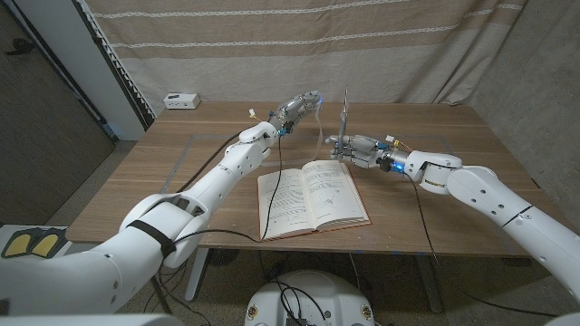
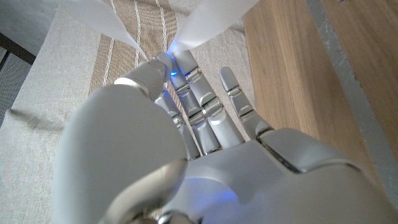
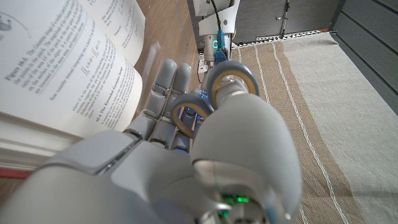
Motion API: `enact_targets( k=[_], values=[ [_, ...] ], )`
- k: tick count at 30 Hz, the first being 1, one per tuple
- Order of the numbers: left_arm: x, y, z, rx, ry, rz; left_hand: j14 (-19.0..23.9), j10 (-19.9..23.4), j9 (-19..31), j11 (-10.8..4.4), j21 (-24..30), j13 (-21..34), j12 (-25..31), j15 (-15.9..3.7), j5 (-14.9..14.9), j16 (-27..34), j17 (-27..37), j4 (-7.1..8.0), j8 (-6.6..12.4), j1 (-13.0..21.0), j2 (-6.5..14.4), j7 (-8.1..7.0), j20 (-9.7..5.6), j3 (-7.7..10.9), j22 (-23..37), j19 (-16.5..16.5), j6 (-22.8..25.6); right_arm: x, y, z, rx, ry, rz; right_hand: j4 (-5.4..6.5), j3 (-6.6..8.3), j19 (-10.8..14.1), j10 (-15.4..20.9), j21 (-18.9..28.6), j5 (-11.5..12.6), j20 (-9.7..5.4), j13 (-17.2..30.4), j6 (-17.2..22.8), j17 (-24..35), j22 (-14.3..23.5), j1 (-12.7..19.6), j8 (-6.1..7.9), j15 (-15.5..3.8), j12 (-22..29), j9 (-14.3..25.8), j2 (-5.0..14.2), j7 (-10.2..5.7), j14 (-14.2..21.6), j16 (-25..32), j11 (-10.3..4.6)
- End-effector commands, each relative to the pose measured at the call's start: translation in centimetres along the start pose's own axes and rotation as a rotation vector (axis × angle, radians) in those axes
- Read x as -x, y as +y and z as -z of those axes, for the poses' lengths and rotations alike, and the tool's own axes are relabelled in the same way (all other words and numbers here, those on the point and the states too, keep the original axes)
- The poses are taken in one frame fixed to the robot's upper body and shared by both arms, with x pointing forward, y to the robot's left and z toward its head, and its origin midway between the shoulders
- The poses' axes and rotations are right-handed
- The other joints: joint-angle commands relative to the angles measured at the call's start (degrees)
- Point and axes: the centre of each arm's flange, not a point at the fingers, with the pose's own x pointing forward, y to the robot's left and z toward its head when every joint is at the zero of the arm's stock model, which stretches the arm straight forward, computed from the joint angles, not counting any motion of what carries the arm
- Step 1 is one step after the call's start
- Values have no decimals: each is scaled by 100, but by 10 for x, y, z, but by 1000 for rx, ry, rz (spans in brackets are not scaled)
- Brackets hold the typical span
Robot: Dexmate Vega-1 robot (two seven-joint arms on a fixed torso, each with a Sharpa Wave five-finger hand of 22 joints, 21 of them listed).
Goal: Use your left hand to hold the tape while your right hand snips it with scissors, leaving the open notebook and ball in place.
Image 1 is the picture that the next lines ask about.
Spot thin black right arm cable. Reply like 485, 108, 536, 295
407, 174, 558, 318

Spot black ribbed round object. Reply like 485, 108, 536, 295
208, 247, 240, 267

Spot open book with red cover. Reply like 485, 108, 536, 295
256, 158, 372, 243

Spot black door handle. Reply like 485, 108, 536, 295
5, 38, 35, 56

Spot white power strip box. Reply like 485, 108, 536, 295
163, 92, 201, 110

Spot grey yellow-handled scissors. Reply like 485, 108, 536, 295
335, 86, 350, 153

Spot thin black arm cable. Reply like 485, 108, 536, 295
407, 174, 558, 318
174, 134, 285, 245

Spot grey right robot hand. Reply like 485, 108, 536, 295
324, 133, 411, 174

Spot white robot torso base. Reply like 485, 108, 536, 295
244, 270, 376, 326

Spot grey textured backdrop cloth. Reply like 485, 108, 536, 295
469, 0, 580, 218

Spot beige striped curtain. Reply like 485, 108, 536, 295
83, 0, 529, 117

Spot grey metal table leg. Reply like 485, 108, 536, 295
184, 247, 211, 303
415, 255, 444, 314

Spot yellow black foot pedal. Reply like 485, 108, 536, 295
1, 228, 36, 259
29, 227, 68, 259

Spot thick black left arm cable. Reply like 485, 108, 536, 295
176, 124, 257, 195

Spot black looped floor cable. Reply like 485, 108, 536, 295
143, 260, 212, 326

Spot black backdrop frame pole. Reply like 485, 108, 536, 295
72, 0, 156, 131

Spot black torso cable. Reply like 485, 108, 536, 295
269, 280, 328, 326

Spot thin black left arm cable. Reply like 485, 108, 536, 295
174, 134, 285, 245

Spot clear tape strip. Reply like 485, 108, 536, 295
265, 101, 325, 168

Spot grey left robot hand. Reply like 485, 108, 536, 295
267, 90, 324, 137

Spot white floor platform board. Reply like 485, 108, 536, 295
0, 225, 99, 262

